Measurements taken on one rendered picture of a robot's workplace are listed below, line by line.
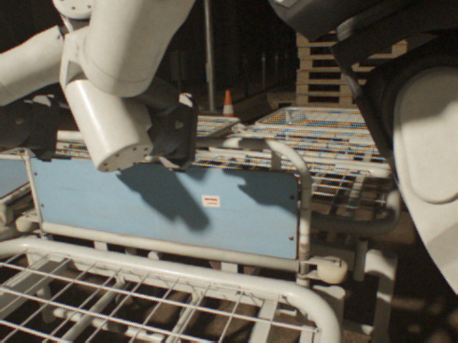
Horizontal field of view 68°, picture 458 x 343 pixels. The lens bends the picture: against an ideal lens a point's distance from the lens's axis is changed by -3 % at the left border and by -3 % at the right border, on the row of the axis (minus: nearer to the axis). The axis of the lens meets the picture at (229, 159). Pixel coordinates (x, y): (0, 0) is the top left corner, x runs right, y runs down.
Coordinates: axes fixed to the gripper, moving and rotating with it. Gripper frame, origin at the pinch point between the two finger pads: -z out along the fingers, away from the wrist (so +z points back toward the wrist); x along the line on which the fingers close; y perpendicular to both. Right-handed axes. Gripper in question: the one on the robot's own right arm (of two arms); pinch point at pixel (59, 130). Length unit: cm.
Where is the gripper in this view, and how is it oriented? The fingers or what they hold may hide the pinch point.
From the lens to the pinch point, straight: 78.2
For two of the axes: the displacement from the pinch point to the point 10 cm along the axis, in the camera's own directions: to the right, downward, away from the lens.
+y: 9.5, 0.6, -3.1
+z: -3.1, -0.5, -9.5
